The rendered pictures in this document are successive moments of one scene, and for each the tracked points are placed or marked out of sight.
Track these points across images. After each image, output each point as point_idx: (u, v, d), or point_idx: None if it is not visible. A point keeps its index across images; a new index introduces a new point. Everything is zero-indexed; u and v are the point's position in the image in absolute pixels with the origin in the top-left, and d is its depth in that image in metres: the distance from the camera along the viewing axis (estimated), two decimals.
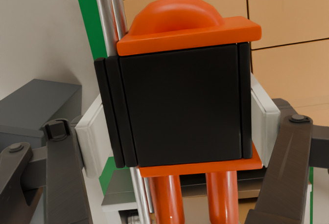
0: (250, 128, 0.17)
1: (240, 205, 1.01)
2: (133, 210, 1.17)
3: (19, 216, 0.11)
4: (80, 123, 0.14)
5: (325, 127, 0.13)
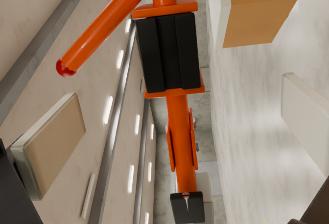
0: None
1: None
2: None
3: None
4: (16, 143, 0.13)
5: None
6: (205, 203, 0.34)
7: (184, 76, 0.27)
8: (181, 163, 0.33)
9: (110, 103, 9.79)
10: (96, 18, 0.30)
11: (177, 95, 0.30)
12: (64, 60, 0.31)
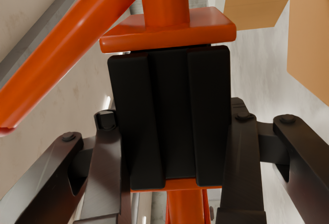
0: None
1: None
2: None
3: (64, 205, 0.12)
4: None
5: (269, 124, 0.14)
6: None
7: (203, 164, 0.14)
8: None
9: (108, 103, 9.60)
10: (43, 42, 0.16)
11: None
12: None
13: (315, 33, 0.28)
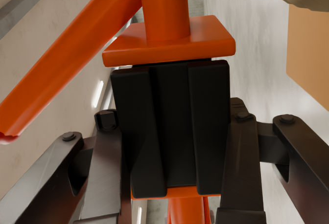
0: None
1: None
2: None
3: (64, 205, 0.12)
4: None
5: (269, 124, 0.14)
6: None
7: (203, 174, 0.14)
8: None
9: (101, 88, 9.41)
10: (46, 53, 0.17)
11: None
12: None
13: (314, 37, 0.28)
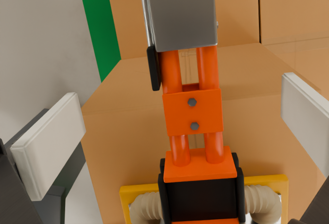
0: None
1: (234, 48, 0.80)
2: None
3: None
4: (16, 143, 0.13)
5: None
6: None
7: (160, 172, 0.38)
8: (164, 99, 0.33)
9: None
10: None
11: (172, 159, 0.36)
12: None
13: (270, 129, 0.48)
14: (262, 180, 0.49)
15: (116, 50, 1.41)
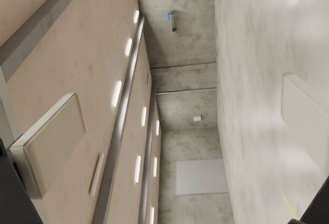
0: None
1: None
2: None
3: None
4: (16, 143, 0.13)
5: None
6: None
7: None
8: None
9: (119, 87, 9.58)
10: None
11: None
12: None
13: None
14: None
15: None
